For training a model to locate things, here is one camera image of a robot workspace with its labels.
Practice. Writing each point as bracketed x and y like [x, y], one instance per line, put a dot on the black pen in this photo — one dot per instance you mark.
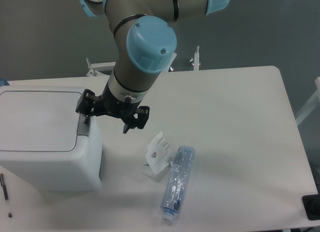
[6, 195]

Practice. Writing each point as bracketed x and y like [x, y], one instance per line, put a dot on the white crumpled paper package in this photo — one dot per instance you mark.
[159, 158]

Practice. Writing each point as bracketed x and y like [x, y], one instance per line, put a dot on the crushed blue plastic bottle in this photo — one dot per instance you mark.
[177, 183]

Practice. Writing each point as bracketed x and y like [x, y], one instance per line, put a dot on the white metal base frame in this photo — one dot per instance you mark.
[106, 68]

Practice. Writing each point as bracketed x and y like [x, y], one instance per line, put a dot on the black device at table edge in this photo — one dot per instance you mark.
[311, 205]

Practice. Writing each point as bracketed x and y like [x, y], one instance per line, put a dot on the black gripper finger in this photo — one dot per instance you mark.
[87, 105]
[136, 119]

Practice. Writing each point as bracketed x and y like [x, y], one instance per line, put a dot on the white trash can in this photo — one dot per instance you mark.
[44, 141]

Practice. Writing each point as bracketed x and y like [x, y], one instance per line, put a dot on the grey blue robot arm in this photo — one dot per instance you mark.
[146, 44]

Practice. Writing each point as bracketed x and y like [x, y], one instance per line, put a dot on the white frame at right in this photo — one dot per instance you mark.
[309, 105]

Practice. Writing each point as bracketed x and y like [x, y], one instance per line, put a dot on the blue object at left edge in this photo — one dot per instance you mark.
[3, 82]

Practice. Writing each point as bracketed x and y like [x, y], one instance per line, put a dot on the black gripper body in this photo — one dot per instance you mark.
[109, 105]

